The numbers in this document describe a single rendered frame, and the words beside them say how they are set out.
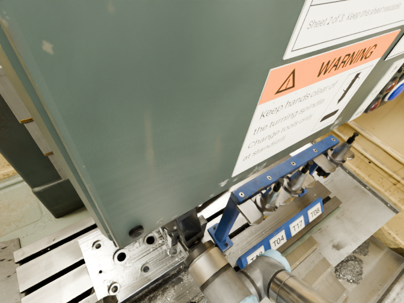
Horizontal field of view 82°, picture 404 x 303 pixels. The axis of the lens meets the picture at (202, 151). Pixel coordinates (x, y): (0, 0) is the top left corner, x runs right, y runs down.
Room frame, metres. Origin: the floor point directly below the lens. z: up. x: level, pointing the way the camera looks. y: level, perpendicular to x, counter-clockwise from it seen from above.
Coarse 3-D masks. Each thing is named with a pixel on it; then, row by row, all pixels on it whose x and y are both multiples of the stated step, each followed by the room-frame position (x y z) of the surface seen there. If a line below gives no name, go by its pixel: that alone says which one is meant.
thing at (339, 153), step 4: (344, 140) 0.55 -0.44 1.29; (340, 144) 0.55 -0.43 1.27; (344, 144) 0.54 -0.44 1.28; (348, 144) 0.54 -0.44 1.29; (352, 144) 0.54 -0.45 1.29; (336, 148) 0.55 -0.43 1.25; (340, 148) 0.54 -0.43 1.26; (344, 148) 0.53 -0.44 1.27; (348, 148) 0.53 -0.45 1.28; (332, 152) 0.55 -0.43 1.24; (336, 152) 0.54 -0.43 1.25; (340, 152) 0.53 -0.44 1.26; (344, 152) 0.53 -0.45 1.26; (332, 156) 0.54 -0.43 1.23; (336, 156) 0.53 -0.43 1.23; (340, 156) 0.53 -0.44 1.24; (344, 156) 0.53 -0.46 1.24; (340, 160) 0.53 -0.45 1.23
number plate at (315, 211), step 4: (316, 204) 0.51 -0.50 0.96; (312, 208) 0.49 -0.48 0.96; (316, 208) 0.50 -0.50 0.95; (308, 212) 0.47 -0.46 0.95; (312, 212) 0.48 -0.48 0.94; (316, 212) 0.49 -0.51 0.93; (320, 212) 0.50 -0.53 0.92; (308, 216) 0.46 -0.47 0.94; (312, 216) 0.47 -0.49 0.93; (316, 216) 0.48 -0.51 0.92; (312, 220) 0.46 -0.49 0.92
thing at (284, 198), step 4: (272, 184) 0.39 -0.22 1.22; (280, 192) 0.37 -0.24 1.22; (284, 192) 0.37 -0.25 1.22; (288, 192) 0.37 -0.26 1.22; (280, 196) 0.36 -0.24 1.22; (284, 196) 0.36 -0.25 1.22; (288, 196) 0.36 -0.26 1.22; (280, 200) 0.34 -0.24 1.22; (284, 200) 0.35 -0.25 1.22; (288, 200) 0.35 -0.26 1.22; (280, 204) 0.33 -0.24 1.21; (284, 204) 0.33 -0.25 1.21
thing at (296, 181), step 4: (300, 168) 0.41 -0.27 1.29; (296, 172) 0.40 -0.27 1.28; (300, 172) 0.40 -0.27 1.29; (308, 172) 0.40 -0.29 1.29; (292, 176) 0.40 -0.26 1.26; (296, 176) 0.39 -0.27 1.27; (300, 176) 0.39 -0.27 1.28; (304, 176) 0.39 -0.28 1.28; (288, 180) 0.40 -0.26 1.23; (292, 180) 0.39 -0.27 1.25; (296, 180) 0.39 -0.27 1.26; (300, 180) 0.39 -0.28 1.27; (304, 180) 0.39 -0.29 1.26; (288, 184) 0.39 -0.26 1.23; (292, 184) 0.39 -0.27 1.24; (296, 184) 0.38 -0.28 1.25; (300, 184) 0.38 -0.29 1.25; (292, 188) 0.38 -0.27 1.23; (296, 188) 0.38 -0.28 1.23; (300, 188) 0.39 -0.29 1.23
